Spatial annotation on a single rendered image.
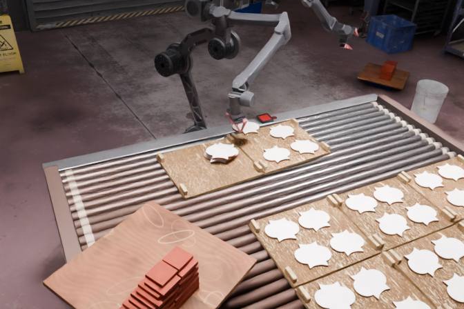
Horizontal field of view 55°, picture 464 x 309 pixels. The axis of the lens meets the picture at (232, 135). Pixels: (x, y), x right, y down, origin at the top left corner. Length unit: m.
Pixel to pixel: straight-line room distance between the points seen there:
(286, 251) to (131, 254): 0.59
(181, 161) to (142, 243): 0.65
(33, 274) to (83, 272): 1.48
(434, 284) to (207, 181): 1.01
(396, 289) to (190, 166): 1.04
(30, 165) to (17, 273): 1.10
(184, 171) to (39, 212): 1.57
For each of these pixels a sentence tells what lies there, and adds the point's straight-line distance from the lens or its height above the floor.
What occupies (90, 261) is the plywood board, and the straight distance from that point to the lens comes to 1.64.
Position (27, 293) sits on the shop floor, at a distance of 2.99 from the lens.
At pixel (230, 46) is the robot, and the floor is 1.15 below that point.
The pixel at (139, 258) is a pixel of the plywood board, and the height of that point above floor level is 1.04.
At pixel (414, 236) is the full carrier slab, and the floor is 0.94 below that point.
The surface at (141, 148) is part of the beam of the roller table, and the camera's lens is 2.34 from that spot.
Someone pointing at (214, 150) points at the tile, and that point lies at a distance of 2.21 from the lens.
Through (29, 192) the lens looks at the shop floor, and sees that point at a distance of 3.67.
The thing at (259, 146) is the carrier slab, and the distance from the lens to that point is 2.34.
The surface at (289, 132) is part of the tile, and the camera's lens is 2.47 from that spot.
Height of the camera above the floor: 2.25
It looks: 33 degrees down
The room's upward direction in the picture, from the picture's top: 4 degrees clockwise
